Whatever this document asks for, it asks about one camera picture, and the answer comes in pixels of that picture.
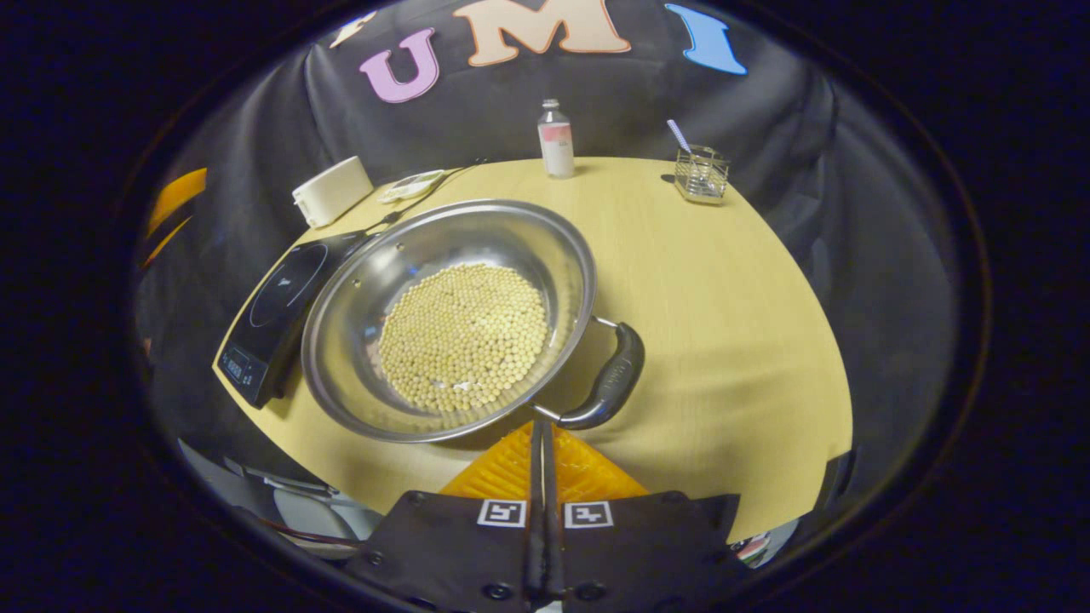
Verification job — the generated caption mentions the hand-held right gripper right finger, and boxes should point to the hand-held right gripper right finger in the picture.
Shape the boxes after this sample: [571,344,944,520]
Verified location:
[542,420,754,610]

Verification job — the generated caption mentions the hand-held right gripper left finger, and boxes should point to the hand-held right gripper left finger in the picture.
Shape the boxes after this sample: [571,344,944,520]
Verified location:
[345,419,546,610]

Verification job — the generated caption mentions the black induction cooktop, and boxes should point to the black induction cooktop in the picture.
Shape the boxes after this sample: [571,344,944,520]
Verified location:
[211,230,380,410]

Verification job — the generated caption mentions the stainless steel pot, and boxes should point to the stainless steel pot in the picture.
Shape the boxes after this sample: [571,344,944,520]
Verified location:
[301,199,645,444]

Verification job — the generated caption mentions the colourful printed object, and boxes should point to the colourful printed object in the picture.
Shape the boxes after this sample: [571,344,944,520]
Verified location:
[734,530,798,568]

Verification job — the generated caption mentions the white toaster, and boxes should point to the white toaster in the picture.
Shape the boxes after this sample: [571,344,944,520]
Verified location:
[291,156,376,229]

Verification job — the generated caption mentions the pile of yellow soybeans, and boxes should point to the pile of yellow soybeans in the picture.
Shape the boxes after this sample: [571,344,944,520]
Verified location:
[377,262,550,415]

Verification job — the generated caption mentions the white divided bean dish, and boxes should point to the white divided bean dish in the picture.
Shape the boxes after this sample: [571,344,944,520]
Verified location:
[377,169,446,203]

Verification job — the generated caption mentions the small clear glass cup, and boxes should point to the small clear glass cup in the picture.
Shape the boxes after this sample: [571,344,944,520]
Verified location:
[674,145,731,205]

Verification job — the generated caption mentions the clear bottle with pink label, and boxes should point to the clear bottle with pink label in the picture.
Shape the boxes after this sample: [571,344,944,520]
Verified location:
[536,99,577,180]

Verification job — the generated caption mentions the black power cable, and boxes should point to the black power cable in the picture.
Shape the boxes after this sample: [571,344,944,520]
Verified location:
[366,158,491,239]

